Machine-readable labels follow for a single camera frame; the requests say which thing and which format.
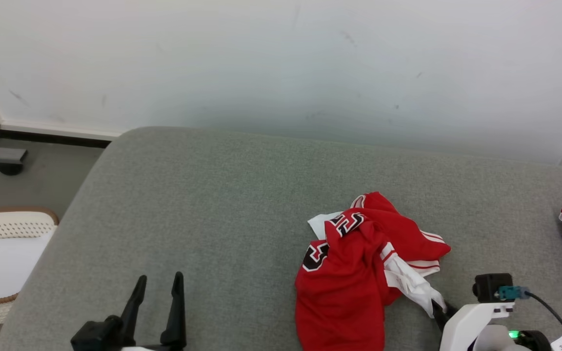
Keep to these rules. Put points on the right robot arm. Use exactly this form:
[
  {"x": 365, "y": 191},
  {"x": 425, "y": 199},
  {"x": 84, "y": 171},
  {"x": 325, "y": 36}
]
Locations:
[{"x": 493, "y": 339}]

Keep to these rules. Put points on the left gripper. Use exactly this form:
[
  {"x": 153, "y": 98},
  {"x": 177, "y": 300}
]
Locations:
[{"x": 98, "y": 336}]

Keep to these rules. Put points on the grey fabric sofa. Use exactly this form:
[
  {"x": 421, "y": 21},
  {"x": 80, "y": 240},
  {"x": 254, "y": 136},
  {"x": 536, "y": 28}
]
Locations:
[{"x": 212, "y": 219}]

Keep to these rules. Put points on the white basket with brown rim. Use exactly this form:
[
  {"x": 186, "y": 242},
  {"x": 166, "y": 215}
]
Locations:
[{"x": 12, "y": 224}]

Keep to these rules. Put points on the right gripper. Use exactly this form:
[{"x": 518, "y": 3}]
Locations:
[{"x": 466, "y": 324}]

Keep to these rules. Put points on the white and black wall skirting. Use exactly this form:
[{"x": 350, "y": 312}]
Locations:
[{"x": 56, "y": 130}]

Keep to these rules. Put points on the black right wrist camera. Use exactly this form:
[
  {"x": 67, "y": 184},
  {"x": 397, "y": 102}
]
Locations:
[{"x": 488, "y": 287}]

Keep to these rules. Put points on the red jersey with black numbers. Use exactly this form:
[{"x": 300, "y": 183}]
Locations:
[{"x": 344, "y": 292}]

